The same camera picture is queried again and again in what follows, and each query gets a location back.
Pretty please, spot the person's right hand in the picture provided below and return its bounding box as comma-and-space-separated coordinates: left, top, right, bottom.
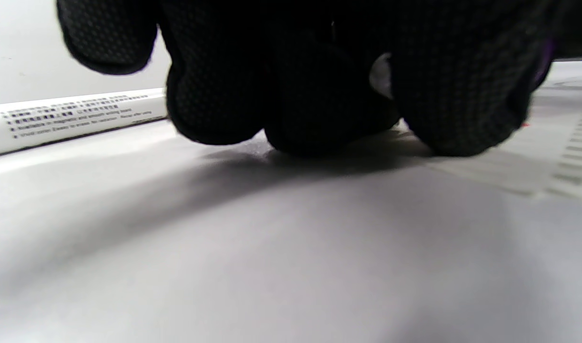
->
553, 0, 582, 61

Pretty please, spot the person's left hand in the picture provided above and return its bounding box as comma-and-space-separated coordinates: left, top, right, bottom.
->
56, 0, 554, 158

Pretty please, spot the white paper with heart outline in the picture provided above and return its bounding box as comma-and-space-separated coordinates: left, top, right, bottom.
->
429, 109, 582, 202

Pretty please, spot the white marker with red cap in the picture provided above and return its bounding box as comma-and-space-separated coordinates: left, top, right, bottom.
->
0, 88, 168, 158

